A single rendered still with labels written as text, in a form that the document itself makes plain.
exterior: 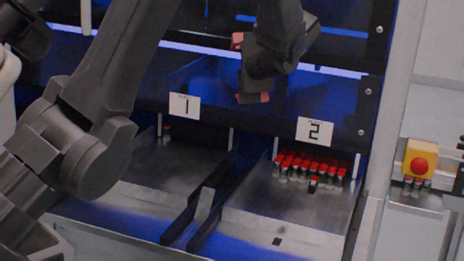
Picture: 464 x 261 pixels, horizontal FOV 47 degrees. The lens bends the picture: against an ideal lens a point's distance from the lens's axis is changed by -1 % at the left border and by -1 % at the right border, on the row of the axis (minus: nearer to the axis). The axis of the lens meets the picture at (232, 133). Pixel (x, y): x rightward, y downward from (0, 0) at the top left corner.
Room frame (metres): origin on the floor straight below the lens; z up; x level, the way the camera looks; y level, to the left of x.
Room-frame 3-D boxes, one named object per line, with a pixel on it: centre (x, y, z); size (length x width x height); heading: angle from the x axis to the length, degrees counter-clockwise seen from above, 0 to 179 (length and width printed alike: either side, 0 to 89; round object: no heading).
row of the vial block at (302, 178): (1.18, -0.19, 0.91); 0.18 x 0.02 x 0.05; 72
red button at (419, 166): (1.09, -0.43, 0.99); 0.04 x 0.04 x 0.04; 72
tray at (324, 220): (1.10, -0.17, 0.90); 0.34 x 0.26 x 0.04; 162
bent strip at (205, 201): (0.95, 0.06, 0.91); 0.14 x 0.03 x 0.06; 163
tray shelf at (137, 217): (1.09, 0.02, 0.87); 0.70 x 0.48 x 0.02; 72
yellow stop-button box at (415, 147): (1.14, -0.44, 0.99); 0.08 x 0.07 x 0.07; 162
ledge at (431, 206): (1.17, -0.47, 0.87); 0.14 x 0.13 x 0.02; 162
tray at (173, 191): (1.21, 0.16, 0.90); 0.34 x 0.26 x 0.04; 162
